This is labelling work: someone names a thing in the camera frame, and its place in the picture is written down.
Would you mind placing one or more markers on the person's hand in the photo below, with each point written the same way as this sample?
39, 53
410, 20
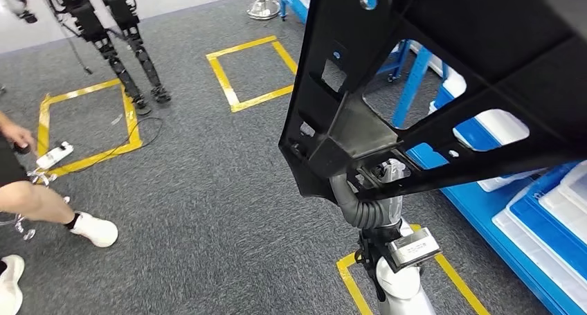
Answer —
16, 133

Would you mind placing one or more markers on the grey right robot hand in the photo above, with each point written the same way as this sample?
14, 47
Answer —
392, 170

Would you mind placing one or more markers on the black plastic bracket plate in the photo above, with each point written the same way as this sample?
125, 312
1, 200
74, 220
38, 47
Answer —
458, 28

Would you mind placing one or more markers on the blue metal shelf rack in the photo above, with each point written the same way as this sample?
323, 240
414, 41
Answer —
468, 203
298, 12

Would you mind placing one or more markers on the yellow floor tape square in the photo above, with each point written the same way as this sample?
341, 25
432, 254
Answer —
458, 284
263, 98
43, 120

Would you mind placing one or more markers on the white power strip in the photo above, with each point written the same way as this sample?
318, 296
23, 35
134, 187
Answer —
54, 156

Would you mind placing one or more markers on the person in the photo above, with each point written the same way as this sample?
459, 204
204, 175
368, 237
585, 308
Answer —
32, 203

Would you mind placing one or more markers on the black humanoid robot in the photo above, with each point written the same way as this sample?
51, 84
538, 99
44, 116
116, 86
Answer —
87, 24

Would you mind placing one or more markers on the chrome stanchion base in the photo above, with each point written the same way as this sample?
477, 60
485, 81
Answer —
263, 10

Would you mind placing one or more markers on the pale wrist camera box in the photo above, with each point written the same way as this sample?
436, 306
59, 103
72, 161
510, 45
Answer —
412, 248

